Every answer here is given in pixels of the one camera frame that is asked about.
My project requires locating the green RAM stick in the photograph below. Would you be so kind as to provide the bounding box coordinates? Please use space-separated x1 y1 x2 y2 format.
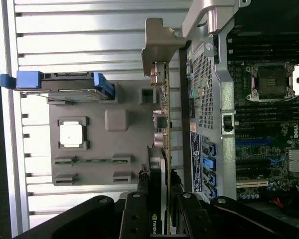
54 158 130 166

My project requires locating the white expansion slot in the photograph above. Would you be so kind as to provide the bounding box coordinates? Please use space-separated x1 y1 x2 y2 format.
236 179 269 189

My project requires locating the grey plastic parts rack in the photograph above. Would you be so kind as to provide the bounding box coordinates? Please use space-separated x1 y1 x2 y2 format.
47 82 162 187

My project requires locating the green motherboard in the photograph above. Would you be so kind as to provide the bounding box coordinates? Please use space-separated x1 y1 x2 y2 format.
226 32 299 200

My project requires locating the blue expansion slot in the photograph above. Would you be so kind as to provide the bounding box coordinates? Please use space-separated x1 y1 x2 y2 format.
235 138 273 147

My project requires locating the silver CPU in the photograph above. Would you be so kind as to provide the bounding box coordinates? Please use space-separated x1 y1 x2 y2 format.
59 123 85 148

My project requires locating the open dark grey PC case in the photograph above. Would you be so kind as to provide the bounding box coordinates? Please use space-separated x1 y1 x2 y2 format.
178 0 299 204

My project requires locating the hard disk in blue caddy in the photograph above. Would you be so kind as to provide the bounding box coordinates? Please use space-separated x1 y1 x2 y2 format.
0 71 115 102

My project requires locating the CPU socket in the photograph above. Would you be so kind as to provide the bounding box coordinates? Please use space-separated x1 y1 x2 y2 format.
246 62 296 102

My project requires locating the multicolour wire bundle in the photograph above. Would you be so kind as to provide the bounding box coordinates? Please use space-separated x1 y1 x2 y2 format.
270 196 286 209

